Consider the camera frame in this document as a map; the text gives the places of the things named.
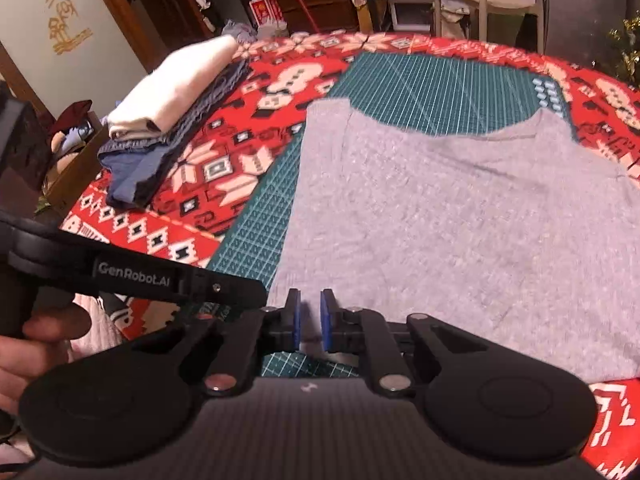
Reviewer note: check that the red white carton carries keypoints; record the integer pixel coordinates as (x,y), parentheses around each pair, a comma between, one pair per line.
(265,10)

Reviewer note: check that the brown wooden drawer cabinet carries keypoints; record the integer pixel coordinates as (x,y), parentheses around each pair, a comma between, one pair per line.
(325,5)

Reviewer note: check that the cream folded garment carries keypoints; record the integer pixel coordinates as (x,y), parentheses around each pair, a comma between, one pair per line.
(170,90)

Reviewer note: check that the wooden box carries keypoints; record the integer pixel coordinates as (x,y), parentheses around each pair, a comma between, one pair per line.
(75,175)

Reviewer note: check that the person's left hand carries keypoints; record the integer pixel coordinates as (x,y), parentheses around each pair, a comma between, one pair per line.
(30,360)

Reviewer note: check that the white canvas bag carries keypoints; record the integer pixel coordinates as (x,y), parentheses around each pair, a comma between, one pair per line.
(452,10)

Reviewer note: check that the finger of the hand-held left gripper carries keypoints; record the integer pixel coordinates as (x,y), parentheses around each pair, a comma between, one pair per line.
(225,290)

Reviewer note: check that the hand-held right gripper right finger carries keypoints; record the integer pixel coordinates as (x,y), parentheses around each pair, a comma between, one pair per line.
(326,320)

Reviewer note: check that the pink quilted garment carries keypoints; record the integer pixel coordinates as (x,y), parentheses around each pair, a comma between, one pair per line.
(95,320)

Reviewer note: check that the blue folded garment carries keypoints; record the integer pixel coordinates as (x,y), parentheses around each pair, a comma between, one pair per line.
(130,180)

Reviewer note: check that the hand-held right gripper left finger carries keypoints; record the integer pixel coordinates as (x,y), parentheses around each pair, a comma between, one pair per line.
(296,320)

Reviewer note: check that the grey polo shirt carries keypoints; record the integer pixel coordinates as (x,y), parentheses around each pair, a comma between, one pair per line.
(450,240)

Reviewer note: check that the grey refrigerator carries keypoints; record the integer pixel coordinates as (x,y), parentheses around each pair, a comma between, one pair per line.
(585,0)

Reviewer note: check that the red patterned blanket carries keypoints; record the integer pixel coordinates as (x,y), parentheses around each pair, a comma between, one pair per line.
(225,170)

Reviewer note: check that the green cutting mat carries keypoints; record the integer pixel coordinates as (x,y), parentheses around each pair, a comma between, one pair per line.
(440,90)

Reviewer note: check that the white plastic bags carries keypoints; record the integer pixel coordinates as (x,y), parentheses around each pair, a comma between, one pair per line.
(240,30)

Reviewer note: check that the small decorated fir tree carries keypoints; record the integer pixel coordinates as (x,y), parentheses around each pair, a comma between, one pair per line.
(627,45)

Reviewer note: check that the plush toy with red hat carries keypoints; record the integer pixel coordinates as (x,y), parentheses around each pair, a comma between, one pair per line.
(70,135)

